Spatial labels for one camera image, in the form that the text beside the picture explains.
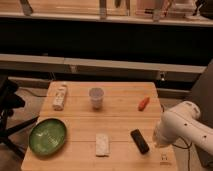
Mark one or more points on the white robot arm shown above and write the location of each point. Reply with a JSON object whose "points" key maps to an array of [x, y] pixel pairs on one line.
{"points": [[182, 121]]}

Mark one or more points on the green plate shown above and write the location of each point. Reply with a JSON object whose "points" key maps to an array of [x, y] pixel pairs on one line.
{"points": [[47, 137]]}

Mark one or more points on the black eraser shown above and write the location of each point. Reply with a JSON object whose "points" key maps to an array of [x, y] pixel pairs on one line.
{"points": [[139, 141]]}

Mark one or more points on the black office chair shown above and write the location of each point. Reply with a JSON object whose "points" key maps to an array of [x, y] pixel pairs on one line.
{"points": [[9, 101]]}

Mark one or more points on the white plastic cup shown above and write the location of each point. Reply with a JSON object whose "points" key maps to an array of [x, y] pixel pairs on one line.
{"points": [[96, 97]]}

